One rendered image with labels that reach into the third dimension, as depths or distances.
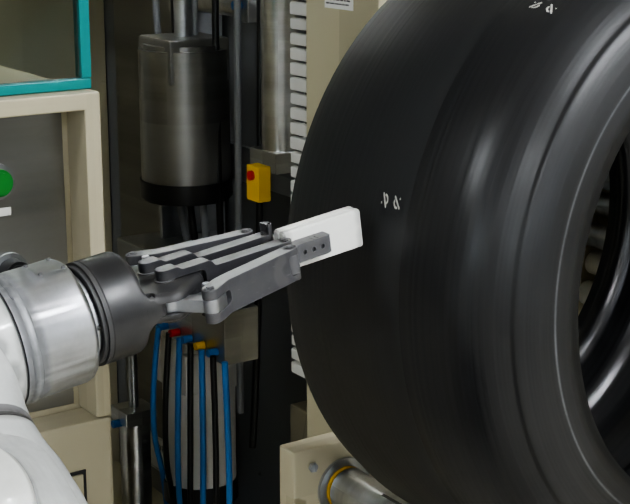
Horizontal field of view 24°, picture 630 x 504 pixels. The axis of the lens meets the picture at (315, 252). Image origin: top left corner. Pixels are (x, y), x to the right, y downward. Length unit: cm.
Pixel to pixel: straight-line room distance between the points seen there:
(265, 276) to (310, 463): 44
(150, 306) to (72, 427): 67
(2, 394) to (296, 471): 57
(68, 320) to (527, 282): 33
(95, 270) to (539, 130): 34
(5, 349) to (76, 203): 69
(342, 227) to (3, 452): 37
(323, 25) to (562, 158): 48
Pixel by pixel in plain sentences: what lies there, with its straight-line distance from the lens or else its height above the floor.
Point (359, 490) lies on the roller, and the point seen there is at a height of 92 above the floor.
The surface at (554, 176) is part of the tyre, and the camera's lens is 107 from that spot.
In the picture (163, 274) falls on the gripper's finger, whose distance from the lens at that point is 102.
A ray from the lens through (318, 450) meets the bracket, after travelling 145.
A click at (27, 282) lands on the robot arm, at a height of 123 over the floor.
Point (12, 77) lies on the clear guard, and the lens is 157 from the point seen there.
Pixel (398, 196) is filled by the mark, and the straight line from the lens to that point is 112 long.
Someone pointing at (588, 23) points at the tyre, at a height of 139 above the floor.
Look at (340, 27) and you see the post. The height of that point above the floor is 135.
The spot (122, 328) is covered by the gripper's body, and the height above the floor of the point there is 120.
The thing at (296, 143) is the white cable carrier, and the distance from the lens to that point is 157.
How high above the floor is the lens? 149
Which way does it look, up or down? 15 degrees down
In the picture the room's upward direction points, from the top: straight up
